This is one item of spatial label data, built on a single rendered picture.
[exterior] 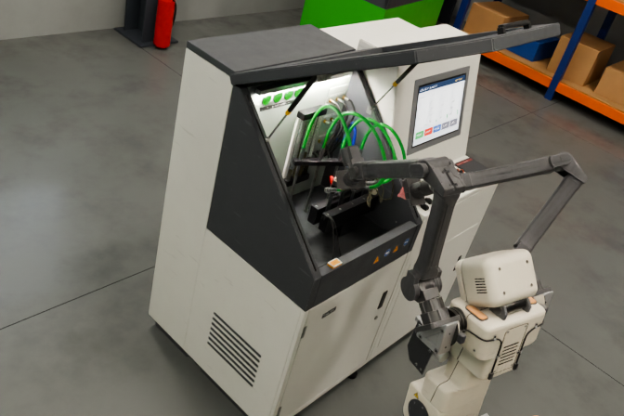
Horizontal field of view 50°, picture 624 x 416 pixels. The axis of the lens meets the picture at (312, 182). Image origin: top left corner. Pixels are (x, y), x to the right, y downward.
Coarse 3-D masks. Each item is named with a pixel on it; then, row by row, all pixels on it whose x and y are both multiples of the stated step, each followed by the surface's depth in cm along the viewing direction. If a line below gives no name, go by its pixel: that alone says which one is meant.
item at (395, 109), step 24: (360, 48) 288; (384, 72) 283; (432, 72) 299; (408, 96) 290; (384, 120) 289; (408, 120) 296; (456, 144) 337; (480, 192) 326; (456, 216) 318; (480, 216) 347; (456, 240) 337; (408, 264) 304; (408, 312) 340; (384, 336) 333
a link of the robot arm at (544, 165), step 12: (552, 156) 228; (564, 156) 227; (492, 168) 232; (504, 168) 231; (516, 168) 231; (528, 168) 231; (540, 168) 230; (552, 168) 229; (468, 180) 231; (480, 180) 231; (492, 180) 231; (504, 180) 231
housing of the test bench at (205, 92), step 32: (256, 32) 278; (288, 32) 287; (320, 32) 296; (352, 32) 316; (384, 32) 327; (192, 64) 256; (224, 64) 244; (256, 64) 251; (192, 96) 261; (224, 96) 248; (192, 128) 266; (224, 128) 253; (192, 160) 272; (192, 192) 277; (192, 224) 283; (160, 256) 307; (192, 256) 290; (160, 288) 315; (192, 288) 296; (160, 320) 322
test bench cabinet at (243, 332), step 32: (224, 256) 274; (224, 288) 280; (256, 288) 265; (192, 320) 303; (224, 320) 286; (256, 320) 270; (288, 320) 257; (192, 352) 310; (224, 352) 292; (256, 352) 275; (288, 352) 262; (224, 384) 299; (256, 384) 282
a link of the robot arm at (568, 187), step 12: (564, 168) 228; (576, 168) 228; (564, 180) 229; (576, 180) 227; (564, 192) 228; (552, 204) 227; (564, 204) 227; (540, 216) 227; (552, 216) 227; (528, 228) 227; (540, 228) 226; (516, 240) 229; (528, 240) 226
